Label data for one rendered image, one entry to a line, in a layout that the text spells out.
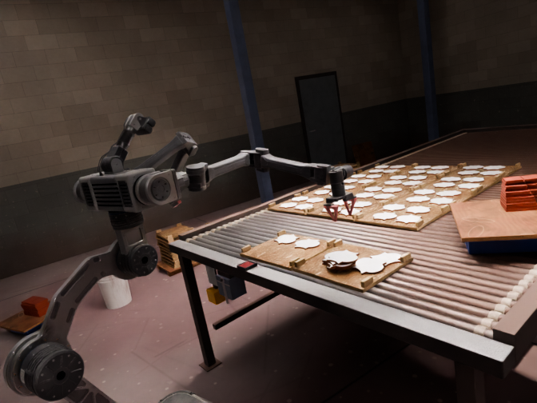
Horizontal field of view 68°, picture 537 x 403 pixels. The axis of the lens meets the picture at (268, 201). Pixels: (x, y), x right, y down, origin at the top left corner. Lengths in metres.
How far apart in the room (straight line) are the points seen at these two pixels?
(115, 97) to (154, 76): 0.73
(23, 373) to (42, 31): 5.62
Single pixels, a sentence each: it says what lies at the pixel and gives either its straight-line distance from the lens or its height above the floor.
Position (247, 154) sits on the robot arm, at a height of 1.47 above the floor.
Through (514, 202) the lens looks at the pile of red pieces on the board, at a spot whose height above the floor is 1.08.
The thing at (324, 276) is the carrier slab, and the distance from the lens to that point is 1.77.
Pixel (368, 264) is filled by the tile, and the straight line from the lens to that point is 1.79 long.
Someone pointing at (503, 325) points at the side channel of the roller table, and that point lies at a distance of 1.40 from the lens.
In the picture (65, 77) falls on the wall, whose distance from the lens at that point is 6.76.
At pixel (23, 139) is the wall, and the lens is 6.64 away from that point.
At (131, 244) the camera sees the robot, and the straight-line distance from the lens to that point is 1.84.
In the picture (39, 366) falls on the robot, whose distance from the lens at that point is 1.71.
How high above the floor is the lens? 1.68
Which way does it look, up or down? 13 degrees down
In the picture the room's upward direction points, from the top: 10 degrees counter-clockwise
